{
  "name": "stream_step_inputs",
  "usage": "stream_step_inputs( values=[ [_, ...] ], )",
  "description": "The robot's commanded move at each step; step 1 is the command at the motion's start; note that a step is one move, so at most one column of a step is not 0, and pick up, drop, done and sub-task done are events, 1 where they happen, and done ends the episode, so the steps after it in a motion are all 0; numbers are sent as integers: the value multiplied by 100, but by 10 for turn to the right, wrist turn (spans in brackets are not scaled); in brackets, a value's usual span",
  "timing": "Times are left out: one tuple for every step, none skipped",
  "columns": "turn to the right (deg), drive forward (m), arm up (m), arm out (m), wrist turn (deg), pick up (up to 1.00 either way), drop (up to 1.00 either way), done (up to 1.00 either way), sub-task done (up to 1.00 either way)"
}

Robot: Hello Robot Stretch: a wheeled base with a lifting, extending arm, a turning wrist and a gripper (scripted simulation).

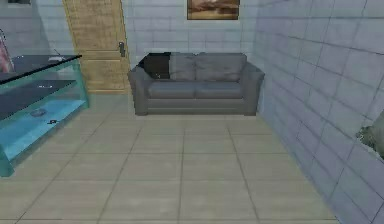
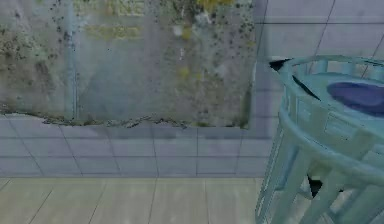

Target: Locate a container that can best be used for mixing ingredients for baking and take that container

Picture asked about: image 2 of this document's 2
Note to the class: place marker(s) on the large grey window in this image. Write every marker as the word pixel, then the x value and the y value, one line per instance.
pixel 133 66

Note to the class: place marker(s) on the dark blue cloth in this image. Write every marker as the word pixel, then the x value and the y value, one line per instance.
pixel 360 96

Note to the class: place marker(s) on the pale teal slatted basket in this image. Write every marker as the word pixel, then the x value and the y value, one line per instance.
pixel 300 140

